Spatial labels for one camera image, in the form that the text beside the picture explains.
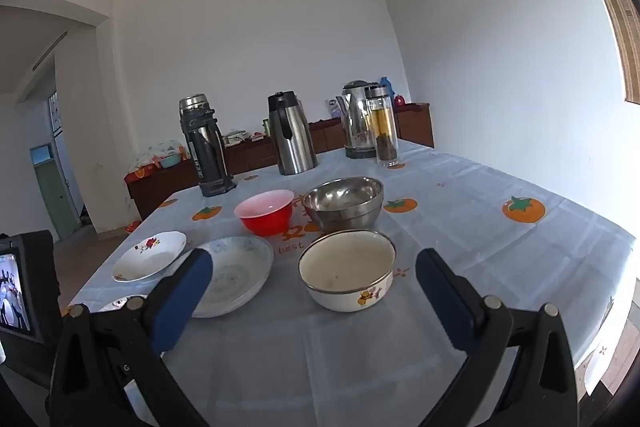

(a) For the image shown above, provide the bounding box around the white printed plastic bag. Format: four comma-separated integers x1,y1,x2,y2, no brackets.
127,139,188,172

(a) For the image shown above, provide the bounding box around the white blue pattern plate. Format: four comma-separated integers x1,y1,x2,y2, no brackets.
167,235,275,319

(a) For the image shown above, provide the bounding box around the white red flower plate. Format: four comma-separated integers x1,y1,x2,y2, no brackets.
111,231,187,283

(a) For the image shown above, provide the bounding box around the stainless steel bowl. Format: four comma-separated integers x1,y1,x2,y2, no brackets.
302,176,385,234

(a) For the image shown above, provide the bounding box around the red plastic bowl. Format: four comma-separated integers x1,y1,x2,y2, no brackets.
233,189,296,237

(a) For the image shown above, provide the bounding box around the white enamel bowl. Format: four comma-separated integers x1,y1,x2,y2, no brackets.
298,229,398,313

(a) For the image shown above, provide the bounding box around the green door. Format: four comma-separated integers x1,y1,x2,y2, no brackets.
30,146,81,242

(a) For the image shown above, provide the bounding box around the wall tube light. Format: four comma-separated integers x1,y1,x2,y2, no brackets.
32,32,68,70

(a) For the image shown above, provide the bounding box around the pale blue persimmon print tablecloth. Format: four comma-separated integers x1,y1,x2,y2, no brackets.
62,139,638,427

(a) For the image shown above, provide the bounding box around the dark grey thermos flask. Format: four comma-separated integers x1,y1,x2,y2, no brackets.
179,94,237,198

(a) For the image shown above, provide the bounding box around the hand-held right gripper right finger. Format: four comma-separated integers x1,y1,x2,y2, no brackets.
415,248,581,427

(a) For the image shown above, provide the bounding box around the stainless steel carafe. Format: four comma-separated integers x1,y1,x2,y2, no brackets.
267,91,318,176

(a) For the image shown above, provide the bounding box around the dark wooden sideboard cabinet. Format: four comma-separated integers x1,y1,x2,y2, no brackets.
124,103,435,222

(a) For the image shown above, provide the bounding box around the glass tea bottle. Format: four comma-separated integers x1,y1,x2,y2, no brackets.
364,86,399,168

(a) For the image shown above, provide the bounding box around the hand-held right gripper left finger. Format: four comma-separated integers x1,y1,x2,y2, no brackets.
47,248,214,427

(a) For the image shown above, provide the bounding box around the stainless steel electric kettle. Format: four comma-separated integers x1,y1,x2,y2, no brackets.
341,80,381,159

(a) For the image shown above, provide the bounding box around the orange printed cloth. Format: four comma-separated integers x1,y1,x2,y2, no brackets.
125,164,161,182

